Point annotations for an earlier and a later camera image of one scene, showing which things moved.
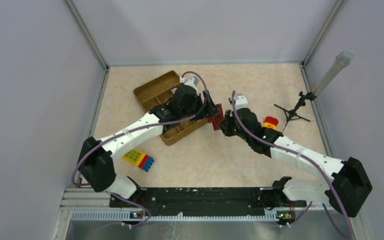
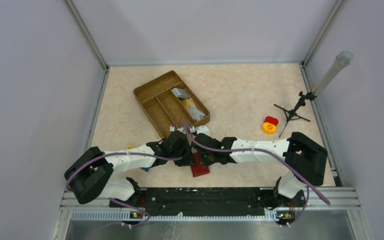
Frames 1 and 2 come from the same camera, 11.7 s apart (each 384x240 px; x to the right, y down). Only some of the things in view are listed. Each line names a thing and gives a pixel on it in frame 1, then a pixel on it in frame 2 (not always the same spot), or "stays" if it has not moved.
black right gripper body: [231, 129] -> [206, 159]
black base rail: [203, 202] stays
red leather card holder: [218, 118] -> [197, 169]
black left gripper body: [197, 107] -> [184, 153]
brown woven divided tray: [157, 92] stays
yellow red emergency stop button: [270, 122] stays
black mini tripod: [292, 115] stays
